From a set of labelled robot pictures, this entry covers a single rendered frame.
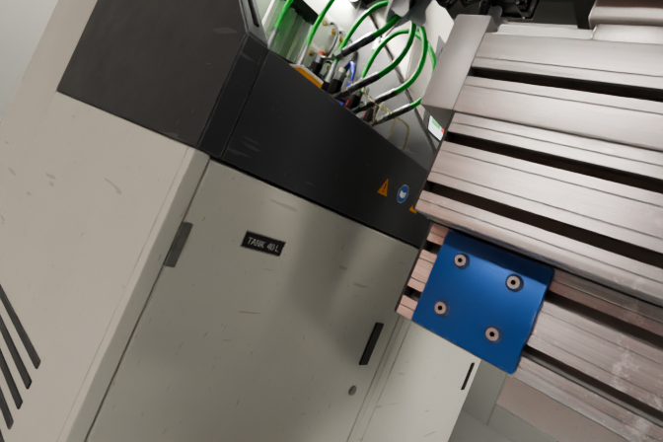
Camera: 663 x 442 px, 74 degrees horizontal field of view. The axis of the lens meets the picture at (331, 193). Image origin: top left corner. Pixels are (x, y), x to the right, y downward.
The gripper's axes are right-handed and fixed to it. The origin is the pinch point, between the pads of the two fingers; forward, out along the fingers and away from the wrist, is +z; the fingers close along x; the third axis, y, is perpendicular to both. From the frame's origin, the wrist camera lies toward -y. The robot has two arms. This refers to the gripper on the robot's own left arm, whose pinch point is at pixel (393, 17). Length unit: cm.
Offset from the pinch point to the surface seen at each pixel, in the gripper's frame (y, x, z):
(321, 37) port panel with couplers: -35.4, 12.6, 29.5
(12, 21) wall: -109, -62, 115
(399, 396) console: 62, 32, 63
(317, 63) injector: -1.9, -6.9, 17.6
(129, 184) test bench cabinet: 33, -45, 25
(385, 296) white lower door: 44, 11, 37
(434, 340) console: 51, 43, 54
